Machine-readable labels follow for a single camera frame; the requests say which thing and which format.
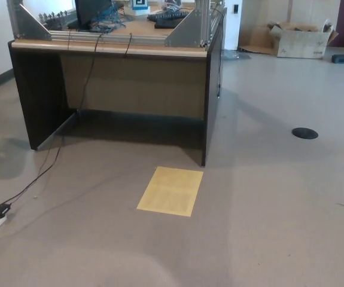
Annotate yellow paper sheet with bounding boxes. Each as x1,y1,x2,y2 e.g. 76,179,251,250
136,166,205,217

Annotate dark wooden desk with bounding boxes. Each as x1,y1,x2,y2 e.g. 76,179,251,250
7,7,228,167

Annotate clear plastic bag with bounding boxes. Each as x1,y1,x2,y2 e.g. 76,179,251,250
223,49,252,60

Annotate black flat device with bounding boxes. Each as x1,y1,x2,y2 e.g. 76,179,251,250
154,16,187,29

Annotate black keyboard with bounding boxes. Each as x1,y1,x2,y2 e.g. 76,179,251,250
147,10,190,22

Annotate black round floor cover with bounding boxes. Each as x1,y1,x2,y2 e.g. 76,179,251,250
291,127,319,139

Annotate flat cardboard sheet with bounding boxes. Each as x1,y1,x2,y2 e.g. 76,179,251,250
239,22,277,55

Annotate white box with fiducial marker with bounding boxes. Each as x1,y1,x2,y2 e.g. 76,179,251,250
131,0,150,16

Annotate black monitor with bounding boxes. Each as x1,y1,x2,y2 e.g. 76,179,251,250
68,0,114,30

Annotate open cardboard box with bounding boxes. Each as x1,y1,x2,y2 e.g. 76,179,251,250
267,18,339,59

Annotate row of metal fittings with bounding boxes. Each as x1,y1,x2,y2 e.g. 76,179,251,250
38,11,80,28

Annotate long black power cable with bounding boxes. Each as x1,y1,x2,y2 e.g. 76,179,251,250
8,32,105,207

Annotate short black cable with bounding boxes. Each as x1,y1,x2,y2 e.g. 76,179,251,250
124,33,133,57

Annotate aluminium profile frame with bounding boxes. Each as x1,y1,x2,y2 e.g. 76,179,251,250
6,0,226,48

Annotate blue cable bundle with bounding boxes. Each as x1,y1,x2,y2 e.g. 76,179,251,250
90,2,127,33

